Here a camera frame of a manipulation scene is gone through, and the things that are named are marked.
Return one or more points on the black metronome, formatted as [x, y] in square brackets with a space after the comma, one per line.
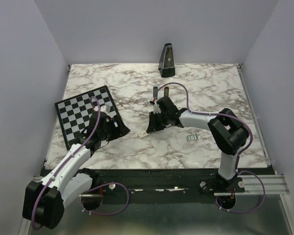
[166, 63]

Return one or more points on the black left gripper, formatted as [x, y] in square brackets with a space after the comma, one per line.
[120, 130]

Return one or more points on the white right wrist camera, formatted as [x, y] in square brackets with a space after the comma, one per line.
[156, 108]

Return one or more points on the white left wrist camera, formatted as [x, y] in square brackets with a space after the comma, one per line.
[105, 108]

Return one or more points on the light blue stapler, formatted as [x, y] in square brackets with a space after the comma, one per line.
[155, 92]

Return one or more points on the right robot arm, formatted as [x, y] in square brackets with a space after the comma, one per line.
[229, 132]

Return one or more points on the white staple box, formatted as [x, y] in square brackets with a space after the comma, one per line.
[143, 134]

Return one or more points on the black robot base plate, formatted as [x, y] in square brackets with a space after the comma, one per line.
[116, 187]

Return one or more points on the black white chessboard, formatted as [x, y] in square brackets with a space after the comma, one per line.
[74, 113]

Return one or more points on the small grey staple tray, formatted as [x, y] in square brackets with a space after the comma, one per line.
[192, 137]

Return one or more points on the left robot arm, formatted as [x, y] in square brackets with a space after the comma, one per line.
[45, 200]

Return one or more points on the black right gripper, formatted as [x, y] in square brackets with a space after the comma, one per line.
[152, 126]

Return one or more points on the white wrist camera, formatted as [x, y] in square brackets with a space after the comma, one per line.
[156, 108]
[105, 108]

